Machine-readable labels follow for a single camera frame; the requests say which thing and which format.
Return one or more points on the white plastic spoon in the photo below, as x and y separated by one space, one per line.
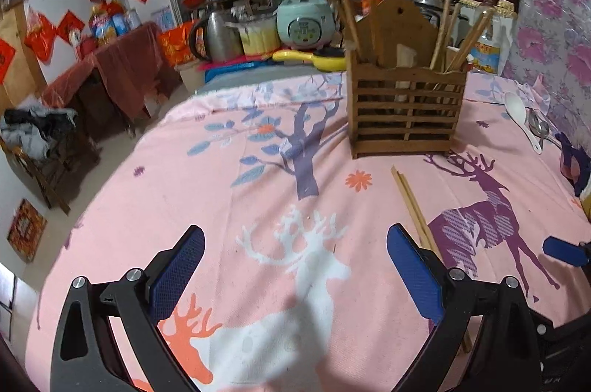
515 106

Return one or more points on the red paper wall decoration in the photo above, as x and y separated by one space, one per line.
70 27

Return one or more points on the blue board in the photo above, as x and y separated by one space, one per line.
231 69

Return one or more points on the black pressure cooker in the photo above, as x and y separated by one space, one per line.
429 2

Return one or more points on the table with reddish brown cloth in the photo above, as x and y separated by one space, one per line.
120 64

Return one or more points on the clear plastic oil bottle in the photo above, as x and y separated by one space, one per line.
487 50

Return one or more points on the steel electric kettle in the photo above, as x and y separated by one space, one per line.
221 39

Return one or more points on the dark blue cloth item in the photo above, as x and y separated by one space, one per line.
570 152

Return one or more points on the red gift box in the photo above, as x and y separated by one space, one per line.
175 46

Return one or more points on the metal spoon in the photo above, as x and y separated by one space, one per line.
538 126

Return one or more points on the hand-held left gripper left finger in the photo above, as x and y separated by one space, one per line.
180 276

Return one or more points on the pale green rice cooker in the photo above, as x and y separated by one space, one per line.
304 25

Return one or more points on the purple floral cloth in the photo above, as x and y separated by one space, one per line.
554 27

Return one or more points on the yellow frying pan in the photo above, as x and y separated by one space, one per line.
295 56

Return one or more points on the wooden chair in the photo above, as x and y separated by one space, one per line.
60 175

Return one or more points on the red framed picture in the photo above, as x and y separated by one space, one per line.
25 230

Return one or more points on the pile of wooden chopsticks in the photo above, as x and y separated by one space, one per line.
413 207

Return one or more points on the wooden slatted utensil holder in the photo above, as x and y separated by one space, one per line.
406 124

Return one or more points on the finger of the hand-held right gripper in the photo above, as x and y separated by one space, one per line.
563 251

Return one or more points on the dark clothes heap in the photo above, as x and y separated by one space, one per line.
37 129

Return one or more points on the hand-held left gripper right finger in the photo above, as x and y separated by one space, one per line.
415 272

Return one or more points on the white storage box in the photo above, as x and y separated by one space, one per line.
191 78

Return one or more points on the cream cooking pot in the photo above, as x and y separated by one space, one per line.
258 41

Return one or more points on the pink deer printed blanket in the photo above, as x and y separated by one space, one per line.
231 212

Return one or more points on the light wooden utensil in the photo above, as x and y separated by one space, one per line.
407 60

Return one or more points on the blue label bottle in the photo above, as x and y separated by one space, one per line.
120 25

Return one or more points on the large cooking oil bottle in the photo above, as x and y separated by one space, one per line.
102 30

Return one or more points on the yellow plush toy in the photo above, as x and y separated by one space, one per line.
587 203

